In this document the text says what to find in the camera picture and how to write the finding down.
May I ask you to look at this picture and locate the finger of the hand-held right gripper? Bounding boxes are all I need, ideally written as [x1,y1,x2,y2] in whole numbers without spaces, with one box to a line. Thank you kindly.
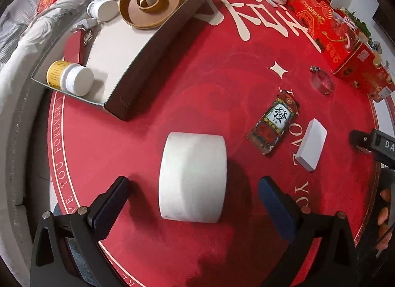
[349,130,375,155]

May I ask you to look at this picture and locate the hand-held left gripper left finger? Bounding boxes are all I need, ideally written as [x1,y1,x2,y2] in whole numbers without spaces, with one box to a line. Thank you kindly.
[29,176,131,287]

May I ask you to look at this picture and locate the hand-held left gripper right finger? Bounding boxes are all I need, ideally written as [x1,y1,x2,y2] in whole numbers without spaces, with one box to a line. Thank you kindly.
[258,176,358,287]

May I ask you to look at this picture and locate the white toilet paper roll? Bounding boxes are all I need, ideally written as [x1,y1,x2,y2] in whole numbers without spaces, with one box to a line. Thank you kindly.
[158,132,228,223]

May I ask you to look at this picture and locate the metal hose clamp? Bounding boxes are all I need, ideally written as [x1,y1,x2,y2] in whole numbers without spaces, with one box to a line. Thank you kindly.
[309,65,335,96]

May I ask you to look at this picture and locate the shallow white cardboard tray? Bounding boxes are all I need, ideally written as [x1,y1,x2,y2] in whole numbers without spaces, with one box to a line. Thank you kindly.
[30,0,217,121]

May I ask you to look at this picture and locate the person's right hand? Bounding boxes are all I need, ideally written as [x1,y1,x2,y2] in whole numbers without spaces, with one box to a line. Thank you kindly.
[375,188,395,251]

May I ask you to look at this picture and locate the white rectangular block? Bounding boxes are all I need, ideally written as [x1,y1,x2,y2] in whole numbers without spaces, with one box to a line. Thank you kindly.
[293,118,328,172]

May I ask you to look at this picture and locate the red printed card packet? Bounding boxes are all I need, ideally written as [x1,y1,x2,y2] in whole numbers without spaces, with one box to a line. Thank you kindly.
[247,90,300,156]

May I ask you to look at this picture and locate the red printed gift box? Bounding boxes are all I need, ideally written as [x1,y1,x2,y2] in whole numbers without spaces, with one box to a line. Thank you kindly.
[287,0,395,102]

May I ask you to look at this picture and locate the green plant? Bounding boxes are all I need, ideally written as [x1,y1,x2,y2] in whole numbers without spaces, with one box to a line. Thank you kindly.
[339,8,372,35]

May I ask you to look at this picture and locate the yellow label white-capped bottle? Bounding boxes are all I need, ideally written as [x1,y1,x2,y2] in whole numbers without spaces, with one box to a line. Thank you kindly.
[46,60,95,97]

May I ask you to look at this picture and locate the red printed round mat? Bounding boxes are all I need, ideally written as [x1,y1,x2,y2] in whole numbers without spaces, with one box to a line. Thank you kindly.
[46,0,383,287]

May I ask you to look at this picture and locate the small red box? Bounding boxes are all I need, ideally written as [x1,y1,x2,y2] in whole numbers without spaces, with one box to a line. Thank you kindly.
[64,29,85,66]

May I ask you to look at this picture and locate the white covered sofa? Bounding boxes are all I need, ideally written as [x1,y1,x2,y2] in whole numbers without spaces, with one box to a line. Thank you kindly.
[0,0,118,263]

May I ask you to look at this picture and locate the grey metal clip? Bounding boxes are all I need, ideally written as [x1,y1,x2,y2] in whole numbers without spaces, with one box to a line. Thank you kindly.
[70,17,99,44]

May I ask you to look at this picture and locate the brown tape roll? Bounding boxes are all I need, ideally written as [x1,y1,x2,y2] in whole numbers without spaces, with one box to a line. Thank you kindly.
[119,0,183,30]

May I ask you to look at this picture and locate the white plastic jar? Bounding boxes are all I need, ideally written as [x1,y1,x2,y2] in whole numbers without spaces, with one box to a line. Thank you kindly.
[86,0,119,22]

